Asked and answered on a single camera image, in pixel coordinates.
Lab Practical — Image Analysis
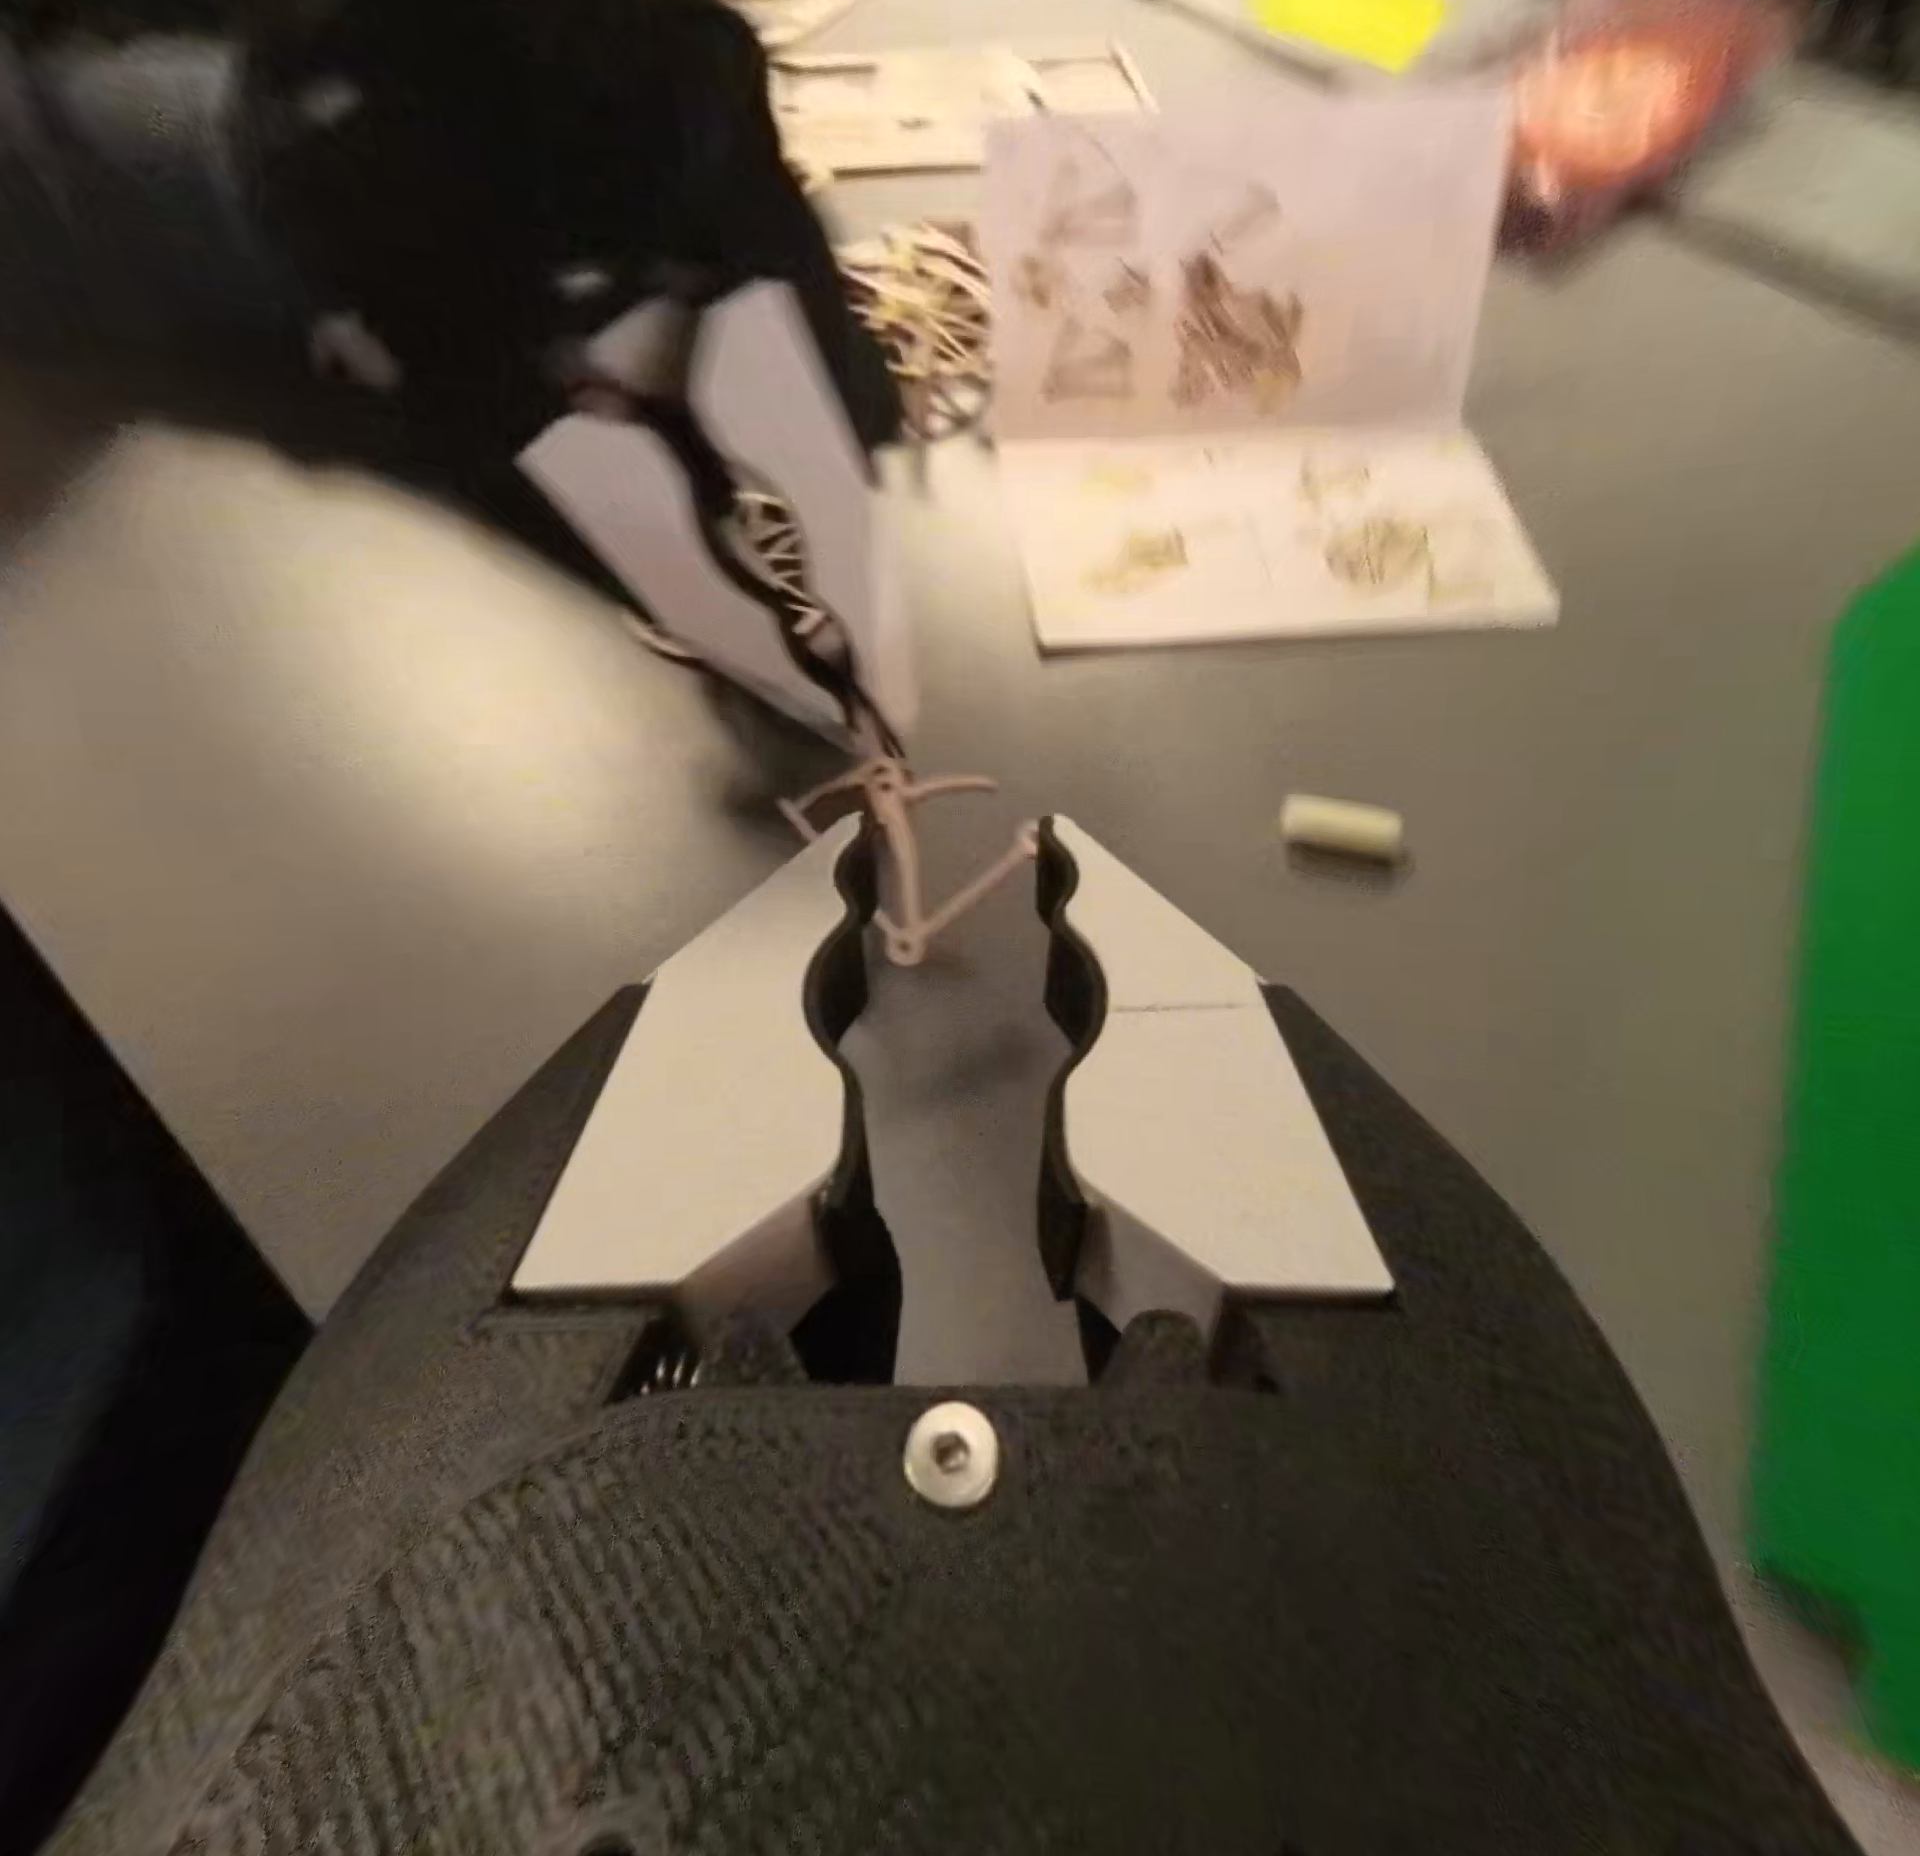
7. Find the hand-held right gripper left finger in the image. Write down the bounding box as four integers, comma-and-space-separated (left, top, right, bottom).
509, 812, 906, 1385

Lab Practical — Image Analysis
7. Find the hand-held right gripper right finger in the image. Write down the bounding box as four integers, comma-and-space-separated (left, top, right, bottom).
1032, 812, 1396, 1332

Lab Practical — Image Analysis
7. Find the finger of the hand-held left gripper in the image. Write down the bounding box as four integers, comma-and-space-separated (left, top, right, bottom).
514, 307, 856, 756
696, 279, 919, 739

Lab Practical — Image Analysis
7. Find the thin wooden model part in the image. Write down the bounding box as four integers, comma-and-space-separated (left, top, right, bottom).
718, 483, 863, 703

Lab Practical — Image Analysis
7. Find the wooden model frame part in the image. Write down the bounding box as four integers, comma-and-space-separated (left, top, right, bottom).
778, 747, 1051, 971

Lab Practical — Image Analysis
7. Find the wooden wheeled model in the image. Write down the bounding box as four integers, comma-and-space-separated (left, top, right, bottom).
837, 221, 998, 439

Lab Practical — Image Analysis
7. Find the small white wax cylinder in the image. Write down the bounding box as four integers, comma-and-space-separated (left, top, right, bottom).
1278, 790, 1408, 869

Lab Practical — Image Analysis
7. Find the white instruction booklet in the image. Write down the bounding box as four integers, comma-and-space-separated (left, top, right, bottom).
981, 86, 1562, 658

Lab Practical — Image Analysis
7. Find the green plastic bin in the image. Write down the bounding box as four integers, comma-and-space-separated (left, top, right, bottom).
1740, 544, 1920, 1768

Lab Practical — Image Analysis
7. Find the yellow paper note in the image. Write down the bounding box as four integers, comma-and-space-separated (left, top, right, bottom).
1253, 0, 1450, 75

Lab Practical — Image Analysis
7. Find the red-orange cardboard box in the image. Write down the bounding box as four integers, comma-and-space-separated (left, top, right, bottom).
1500, 0, 1802, 261

